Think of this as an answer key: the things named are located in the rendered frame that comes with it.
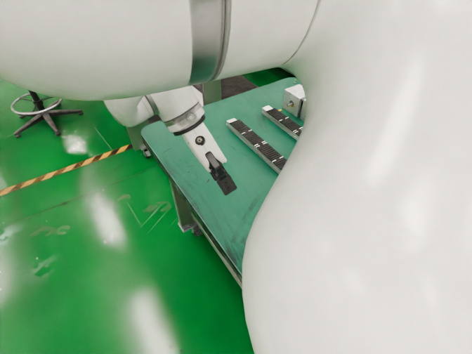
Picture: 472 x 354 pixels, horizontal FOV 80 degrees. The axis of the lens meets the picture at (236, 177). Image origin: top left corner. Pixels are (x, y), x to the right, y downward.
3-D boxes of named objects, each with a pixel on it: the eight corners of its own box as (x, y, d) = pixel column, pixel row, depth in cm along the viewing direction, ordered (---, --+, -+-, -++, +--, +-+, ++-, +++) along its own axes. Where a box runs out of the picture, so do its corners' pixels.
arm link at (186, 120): (202, 102, 53) (210, 116, 54) (194, 99, 61) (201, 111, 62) (164, 126, 52) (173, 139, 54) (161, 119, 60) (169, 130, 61)
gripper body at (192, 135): (206, 114, 53) (233, 161, 58) (197, 108, 63) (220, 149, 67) (173, 134, 53) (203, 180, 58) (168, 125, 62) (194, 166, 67)
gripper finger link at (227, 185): (226, 167, 56) (241, 192, 59) (222, 163, 59) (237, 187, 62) (213, 175, 56) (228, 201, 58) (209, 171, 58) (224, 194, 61)
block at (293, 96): (278, 109, 132) (280, 90, 126) (296, 102, 137) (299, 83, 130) (292, 119, 127) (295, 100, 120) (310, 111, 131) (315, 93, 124)
